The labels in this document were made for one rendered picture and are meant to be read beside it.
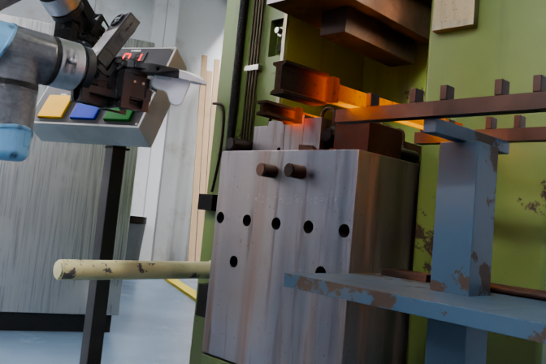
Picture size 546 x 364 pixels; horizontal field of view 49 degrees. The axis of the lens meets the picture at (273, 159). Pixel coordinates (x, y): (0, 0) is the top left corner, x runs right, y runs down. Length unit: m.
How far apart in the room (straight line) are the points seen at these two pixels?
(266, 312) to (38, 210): 2.59
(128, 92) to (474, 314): 0.61
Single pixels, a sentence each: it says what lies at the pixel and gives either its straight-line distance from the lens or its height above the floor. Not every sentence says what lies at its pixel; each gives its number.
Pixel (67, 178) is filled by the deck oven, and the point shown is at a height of 0.88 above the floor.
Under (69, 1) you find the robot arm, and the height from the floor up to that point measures 1.18.
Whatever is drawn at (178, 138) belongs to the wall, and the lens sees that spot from 7.80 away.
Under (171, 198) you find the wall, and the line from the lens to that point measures 7.75.
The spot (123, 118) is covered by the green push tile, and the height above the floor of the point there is 0.98.
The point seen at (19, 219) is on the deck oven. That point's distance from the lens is 3.68.
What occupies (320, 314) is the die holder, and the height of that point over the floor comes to 0.61.
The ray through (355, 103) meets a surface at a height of 0.95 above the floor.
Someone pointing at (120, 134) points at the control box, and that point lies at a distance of 1.52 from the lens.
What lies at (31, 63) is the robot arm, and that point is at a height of 0.96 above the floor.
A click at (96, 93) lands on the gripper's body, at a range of 0.98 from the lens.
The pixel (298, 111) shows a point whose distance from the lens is 1.27.
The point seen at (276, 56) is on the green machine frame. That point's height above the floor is 1.19.
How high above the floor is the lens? 0.78
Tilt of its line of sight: 5 degrees up
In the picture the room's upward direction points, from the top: 5 degrees clockwise
